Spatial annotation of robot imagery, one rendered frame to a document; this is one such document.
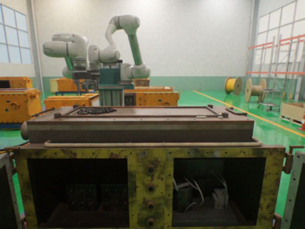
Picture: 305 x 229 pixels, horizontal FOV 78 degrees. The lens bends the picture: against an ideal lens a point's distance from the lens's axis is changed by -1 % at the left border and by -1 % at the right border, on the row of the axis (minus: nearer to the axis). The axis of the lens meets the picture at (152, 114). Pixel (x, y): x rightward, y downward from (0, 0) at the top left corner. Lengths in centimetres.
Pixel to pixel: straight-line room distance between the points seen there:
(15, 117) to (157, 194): 372
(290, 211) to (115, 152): 101
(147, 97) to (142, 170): 270
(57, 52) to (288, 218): 175
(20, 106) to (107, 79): 220
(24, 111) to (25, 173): 314
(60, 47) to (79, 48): 12
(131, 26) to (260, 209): 186
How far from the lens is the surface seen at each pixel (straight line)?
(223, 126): 114
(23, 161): 126
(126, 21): 212
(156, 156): 105
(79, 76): 150
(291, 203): 136
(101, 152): 107
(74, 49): 149
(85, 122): 112
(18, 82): 1150
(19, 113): 442
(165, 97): 369
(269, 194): 136
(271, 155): 124
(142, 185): 113
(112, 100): 275
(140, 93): 369
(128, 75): 244
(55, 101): 760
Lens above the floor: 163
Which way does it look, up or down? 13 degrees down
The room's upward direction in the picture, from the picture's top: straight up
